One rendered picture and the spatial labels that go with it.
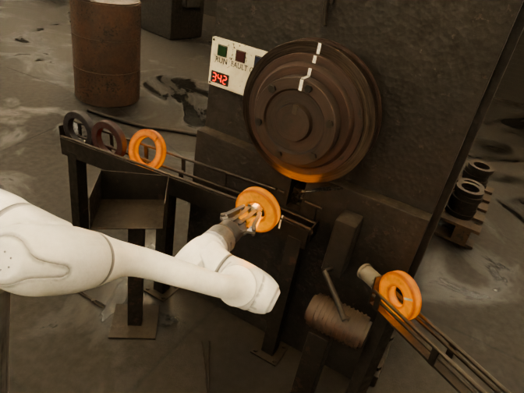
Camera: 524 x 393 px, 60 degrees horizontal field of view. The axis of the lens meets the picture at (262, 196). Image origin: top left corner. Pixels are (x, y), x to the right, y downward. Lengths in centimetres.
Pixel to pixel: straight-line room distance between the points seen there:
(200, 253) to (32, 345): 115
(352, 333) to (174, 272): 83
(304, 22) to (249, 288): 92
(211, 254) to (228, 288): 17
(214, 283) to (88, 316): 129
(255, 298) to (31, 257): 61
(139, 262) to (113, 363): 119
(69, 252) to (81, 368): 137
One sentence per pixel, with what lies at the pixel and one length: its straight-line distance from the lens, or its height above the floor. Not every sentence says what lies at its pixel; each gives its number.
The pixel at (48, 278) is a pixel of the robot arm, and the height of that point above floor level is 115.
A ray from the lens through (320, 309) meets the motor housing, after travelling 164.
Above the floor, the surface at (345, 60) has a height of 132.
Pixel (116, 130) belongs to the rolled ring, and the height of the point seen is 76.
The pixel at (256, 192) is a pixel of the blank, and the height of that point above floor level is 90.
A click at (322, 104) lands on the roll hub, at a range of 137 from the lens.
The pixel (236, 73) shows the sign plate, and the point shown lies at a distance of 175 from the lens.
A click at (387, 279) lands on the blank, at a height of 73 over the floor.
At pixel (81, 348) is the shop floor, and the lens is 214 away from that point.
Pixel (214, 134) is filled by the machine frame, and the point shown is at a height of 87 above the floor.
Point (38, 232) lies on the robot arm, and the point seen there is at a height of 121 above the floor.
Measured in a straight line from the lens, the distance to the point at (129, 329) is 217.
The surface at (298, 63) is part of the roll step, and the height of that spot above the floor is 128.
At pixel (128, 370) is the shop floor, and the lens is 204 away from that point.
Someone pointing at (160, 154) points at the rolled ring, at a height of 72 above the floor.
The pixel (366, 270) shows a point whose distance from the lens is 159.
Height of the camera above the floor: 163
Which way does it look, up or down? 31 degrees down
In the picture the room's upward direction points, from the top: 11 degrees clockwise
